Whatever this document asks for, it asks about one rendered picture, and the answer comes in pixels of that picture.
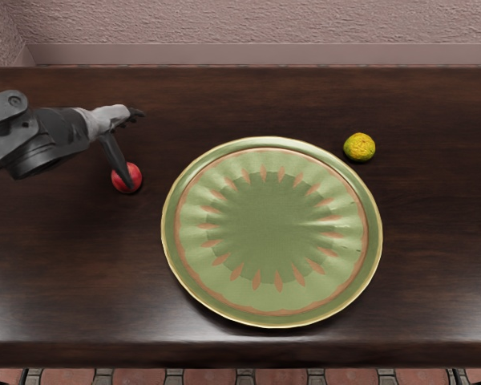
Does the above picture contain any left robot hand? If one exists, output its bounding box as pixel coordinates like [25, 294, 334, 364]
[76, 103, 146, 190]

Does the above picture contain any red round fruit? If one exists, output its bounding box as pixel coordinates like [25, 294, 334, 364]
[111, 161, 143, 195]

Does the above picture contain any green patterned round plate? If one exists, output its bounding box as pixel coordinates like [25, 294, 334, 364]
[160, 136, 384, 329]

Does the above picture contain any yellow green wrinkled fruit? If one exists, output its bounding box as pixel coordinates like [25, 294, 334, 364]
[342, 132, 377, 163]

